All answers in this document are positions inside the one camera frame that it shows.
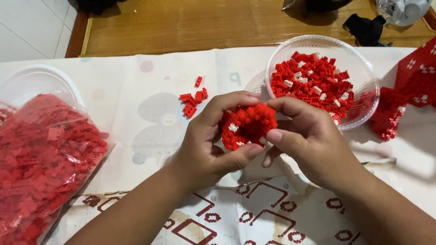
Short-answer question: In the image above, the person's left hand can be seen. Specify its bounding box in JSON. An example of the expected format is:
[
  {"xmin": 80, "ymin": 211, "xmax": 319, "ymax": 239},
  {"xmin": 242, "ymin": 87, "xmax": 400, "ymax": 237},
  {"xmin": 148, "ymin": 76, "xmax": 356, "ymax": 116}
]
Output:
[{"xmin": 173, "ymin": 90, "xmax": 264, "ymax": 192}]

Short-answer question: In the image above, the person's right hand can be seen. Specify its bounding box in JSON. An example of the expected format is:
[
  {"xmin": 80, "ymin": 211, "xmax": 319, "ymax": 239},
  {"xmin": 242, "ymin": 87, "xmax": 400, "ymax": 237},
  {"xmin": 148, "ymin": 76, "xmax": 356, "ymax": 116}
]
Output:
[{"xmin": 262, "ymin": 97, "xmax": 362, "ymax": 192}]

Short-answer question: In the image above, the red brick ring assembly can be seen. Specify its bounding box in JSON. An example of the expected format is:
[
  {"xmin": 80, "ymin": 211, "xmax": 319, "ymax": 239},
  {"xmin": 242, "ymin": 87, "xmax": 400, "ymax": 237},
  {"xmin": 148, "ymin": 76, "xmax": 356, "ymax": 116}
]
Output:
[{"xmin": 219, "ymin": 102, "xmax": 279, "ymax": 152}]

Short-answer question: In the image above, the cluster of loose red bricks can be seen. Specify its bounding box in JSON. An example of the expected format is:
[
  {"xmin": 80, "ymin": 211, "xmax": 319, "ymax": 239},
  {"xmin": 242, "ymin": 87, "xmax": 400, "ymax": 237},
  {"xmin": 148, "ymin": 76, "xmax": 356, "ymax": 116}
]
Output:
[{"xmin": 179, "ymin": 76, "xmax": 209, "ymax": 119}]

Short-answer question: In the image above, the pile of red white bricks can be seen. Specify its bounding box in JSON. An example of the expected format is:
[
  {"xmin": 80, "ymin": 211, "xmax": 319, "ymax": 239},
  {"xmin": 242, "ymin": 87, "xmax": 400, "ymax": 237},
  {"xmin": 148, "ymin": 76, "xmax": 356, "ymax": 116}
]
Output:
[{"xmin": 270, "ymin": 51, "xmax": 355, "ymax": 126}]

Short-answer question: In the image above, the small red brick section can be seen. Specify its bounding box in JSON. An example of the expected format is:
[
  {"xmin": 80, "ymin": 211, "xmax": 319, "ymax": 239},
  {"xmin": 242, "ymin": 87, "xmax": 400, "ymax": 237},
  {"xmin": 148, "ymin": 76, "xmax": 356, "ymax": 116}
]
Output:
[{"xmin": 369, "ymin": 86, "xmax": 408, "ymax": 142}]

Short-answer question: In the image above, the printed instruction sheet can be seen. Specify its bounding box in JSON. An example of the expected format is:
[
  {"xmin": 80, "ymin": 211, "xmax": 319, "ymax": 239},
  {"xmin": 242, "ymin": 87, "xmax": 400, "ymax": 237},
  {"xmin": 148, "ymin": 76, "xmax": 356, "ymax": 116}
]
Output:
[{"xmin": 44, "ymin": 173, "xmax": 379, "ymax": 245}]

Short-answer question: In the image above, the white patterned tablecloth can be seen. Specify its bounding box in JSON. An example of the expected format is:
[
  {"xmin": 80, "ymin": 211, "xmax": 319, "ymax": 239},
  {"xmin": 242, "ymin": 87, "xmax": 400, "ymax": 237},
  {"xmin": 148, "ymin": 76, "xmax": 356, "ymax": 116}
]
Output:
[{"xmin": 0, "ymin": 46, "xmax": 436, "ymax": 245}]

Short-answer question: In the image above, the clear plastic lid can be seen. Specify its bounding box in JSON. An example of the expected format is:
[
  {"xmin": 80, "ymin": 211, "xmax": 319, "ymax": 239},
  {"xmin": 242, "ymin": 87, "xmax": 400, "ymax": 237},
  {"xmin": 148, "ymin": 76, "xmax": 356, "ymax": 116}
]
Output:
[{"xmin": 245, "ymin": 71, "xmax": 271, "ymax": 103}]

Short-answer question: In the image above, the large red brick model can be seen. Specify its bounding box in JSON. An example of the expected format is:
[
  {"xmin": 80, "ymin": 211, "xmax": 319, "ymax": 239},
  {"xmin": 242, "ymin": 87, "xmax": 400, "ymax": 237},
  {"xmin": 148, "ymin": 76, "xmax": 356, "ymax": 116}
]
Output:
[{"xmin": 394, "ymin": 36, "xmax": 436, "ymax": 109}]

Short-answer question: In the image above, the black cloth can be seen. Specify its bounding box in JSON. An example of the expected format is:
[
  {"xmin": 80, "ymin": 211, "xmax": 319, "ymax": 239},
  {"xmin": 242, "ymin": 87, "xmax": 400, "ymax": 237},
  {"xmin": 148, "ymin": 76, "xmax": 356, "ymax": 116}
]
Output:
[{"xmin": 342, "ymin": 13, "xmax": 394, "ymax": 48}]

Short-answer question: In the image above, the dark round object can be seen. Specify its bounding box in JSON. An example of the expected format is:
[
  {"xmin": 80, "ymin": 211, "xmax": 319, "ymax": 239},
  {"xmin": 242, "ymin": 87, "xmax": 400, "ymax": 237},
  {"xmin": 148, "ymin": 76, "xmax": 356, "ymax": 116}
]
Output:
[{"xmin": 281, "ymin": 0, "xmax": 355, "ymax": 13}]

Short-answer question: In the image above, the plastic bag of red bricks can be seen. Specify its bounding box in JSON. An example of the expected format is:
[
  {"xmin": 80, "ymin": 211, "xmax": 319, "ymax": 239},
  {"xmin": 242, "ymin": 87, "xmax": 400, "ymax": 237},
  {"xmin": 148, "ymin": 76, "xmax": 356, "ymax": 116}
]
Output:
[{"xmin": 0, "ymin": 93, "xmax": 116, "ymax": 245}]

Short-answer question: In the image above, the crumpled clear plastic bag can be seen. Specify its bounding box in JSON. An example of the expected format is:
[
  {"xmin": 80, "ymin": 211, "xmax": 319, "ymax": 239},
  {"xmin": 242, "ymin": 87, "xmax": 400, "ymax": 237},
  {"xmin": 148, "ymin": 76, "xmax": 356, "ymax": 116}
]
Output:
[{"xmin": 375, "ymin": 0, "xmax": 432, "ymax": 27}]

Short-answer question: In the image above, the empty clear plastic bowl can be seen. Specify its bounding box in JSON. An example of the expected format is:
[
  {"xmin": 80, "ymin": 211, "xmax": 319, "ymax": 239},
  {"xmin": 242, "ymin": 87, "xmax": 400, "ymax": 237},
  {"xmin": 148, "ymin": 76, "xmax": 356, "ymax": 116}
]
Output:
[{"xmin": 0, "ymin": 64, "xmax": 84, "ymax": 110}]

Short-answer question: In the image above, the black object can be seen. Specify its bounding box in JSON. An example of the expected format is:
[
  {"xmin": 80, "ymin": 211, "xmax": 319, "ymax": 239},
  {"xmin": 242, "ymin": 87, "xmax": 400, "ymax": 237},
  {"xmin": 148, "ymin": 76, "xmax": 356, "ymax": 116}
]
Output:
[{"xmin": 76, "ymin": 0, "xmax": 123, "ymax": 16}]

